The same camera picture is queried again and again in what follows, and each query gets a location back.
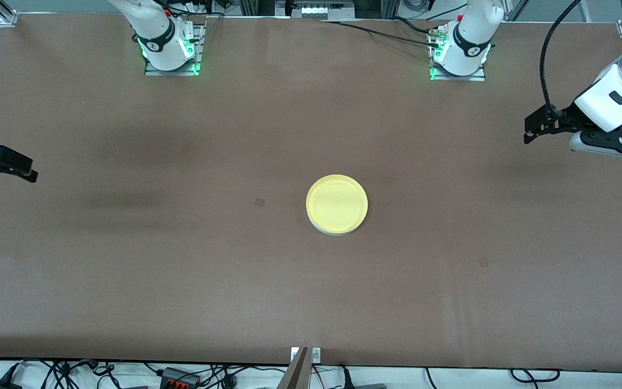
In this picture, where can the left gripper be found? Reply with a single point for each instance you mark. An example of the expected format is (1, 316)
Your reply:
(566, 118)

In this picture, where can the yellow plate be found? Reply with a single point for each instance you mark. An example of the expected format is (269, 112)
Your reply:
(337, 202)

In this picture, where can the pale green plate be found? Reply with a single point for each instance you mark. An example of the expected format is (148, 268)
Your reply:
(337, 234)

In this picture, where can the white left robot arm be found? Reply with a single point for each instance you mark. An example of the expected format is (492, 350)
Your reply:
(470, 38)

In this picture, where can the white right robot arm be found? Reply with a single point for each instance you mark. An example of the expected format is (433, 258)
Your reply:
(160, 38)

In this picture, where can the white terminal block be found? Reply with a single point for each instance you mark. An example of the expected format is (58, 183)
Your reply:
(319, 12)

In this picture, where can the black orange power strip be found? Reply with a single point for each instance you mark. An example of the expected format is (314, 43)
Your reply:
(178, 376)

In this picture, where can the black floor plug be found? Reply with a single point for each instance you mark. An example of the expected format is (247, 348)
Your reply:
(346, 378)

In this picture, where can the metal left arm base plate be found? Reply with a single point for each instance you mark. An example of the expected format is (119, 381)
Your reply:
(459, 78)

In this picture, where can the small metal table bracket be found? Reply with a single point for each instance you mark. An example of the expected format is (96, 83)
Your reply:
(316, 355)

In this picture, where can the brown wooden post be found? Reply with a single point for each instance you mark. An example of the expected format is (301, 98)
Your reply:
(296, 375)

